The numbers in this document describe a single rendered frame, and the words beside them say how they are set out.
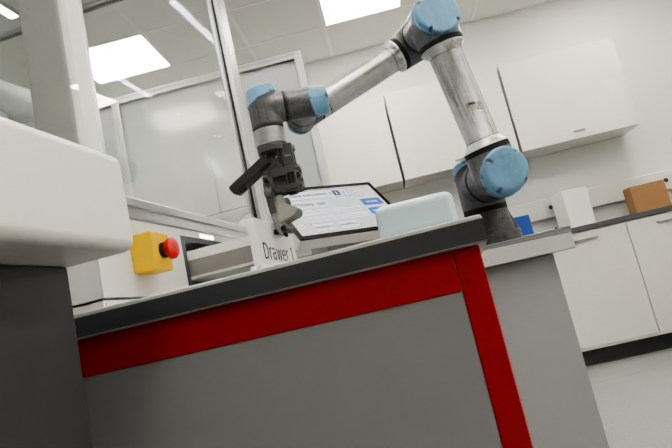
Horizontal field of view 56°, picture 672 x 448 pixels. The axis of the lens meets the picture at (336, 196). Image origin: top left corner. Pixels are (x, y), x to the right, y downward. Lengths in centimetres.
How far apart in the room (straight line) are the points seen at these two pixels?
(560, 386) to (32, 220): 135
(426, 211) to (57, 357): 42
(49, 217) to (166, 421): 31
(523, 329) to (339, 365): 96
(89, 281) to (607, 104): 447
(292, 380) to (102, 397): 23
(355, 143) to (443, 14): 330
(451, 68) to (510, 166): 28
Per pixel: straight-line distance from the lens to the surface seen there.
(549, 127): 499
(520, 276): 163
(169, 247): 118
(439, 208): 75
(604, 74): 522
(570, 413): 169
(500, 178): 154
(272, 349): 73
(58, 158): 61
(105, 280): 111
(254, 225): 134
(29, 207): 56
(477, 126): 157
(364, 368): 71
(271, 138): 147
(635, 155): 550
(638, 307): 461
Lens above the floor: 69
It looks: 10 degrees up
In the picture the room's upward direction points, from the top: 13 degrees counter-clockwise
